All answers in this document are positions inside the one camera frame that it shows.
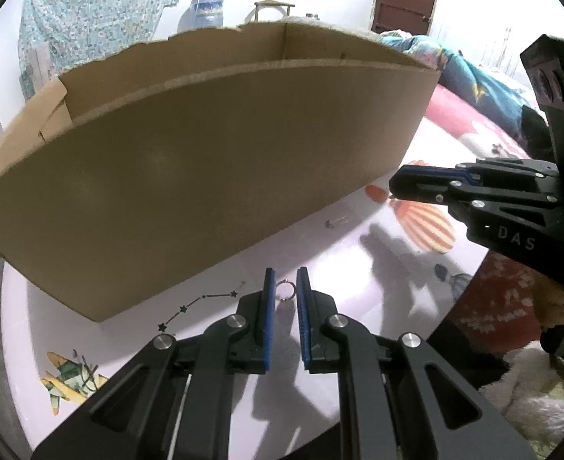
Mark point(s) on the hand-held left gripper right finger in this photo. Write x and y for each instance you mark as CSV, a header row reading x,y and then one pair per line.
x,y
304,326

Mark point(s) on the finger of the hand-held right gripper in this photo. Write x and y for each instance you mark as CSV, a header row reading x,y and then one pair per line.
x,y
421,189
435,171

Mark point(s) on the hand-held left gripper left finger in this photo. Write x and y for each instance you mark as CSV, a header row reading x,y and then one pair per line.
x,y
268,326

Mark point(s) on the brown cardboard box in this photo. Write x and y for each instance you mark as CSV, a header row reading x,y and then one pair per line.
x,y
191,167

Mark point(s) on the blue printed blanket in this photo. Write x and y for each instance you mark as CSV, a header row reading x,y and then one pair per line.
x,y
478,91

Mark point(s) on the small silver stud earring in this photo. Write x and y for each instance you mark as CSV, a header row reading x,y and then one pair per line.
x,y
331,223

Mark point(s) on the pink floral blanket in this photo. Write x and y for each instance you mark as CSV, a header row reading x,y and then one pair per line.
x,y
502,306

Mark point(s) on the wooden rack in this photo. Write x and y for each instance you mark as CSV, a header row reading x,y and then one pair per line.
x,y
272,5

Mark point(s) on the blue water jug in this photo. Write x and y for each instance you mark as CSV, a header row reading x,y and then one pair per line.
x,y
203,14

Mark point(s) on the white printed paper bag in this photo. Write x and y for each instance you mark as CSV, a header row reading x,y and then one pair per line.
x,y
35,72

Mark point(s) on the blue floral hanging cloth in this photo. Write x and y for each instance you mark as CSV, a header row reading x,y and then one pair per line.
x,y
95,5

